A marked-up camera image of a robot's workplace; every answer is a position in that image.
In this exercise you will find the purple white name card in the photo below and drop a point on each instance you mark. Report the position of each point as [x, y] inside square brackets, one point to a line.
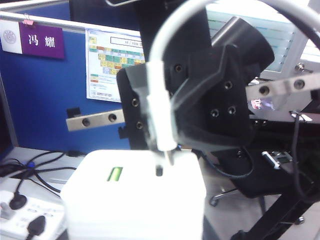
[42, 41]

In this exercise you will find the black robot stand frame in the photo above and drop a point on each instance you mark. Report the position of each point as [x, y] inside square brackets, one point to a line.
[282, 215]

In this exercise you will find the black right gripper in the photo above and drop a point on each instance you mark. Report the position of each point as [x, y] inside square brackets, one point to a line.
[185, 37]

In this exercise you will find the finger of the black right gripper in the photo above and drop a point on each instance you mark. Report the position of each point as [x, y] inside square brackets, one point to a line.
[130, 100]
[215, 112]

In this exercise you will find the colourful printed chart sheet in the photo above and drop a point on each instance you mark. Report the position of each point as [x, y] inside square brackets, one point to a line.
[105, 75]

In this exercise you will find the blue cubicle partition panel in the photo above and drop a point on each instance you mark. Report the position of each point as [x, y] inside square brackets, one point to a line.
[50, 100]

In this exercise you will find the black office chair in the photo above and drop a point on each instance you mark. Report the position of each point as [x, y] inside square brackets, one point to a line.
[262, 180]

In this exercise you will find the pink binder clip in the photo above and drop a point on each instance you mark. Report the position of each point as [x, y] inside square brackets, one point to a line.
[28, 21]

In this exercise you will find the white charging base block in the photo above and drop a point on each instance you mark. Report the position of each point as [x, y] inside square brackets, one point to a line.
[135, 200]

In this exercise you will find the lit background computer screen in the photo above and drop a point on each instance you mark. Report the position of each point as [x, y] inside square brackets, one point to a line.
[282, 37]

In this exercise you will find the white power strip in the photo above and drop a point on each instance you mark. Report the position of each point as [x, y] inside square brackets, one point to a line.
[22, 225]

